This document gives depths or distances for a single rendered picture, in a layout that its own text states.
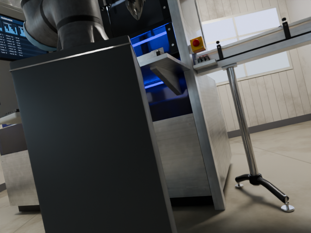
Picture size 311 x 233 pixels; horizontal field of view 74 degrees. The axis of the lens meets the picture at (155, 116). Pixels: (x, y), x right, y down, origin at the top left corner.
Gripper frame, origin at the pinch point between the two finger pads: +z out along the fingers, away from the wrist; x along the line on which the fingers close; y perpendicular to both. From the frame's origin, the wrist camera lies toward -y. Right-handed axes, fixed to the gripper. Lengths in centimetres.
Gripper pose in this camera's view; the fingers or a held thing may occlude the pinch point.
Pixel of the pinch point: (138, 17)
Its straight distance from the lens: 108.2
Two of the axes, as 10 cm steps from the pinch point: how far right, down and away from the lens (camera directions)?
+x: 8.9, -2.1, -4.0
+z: 2.2, 9.8, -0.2
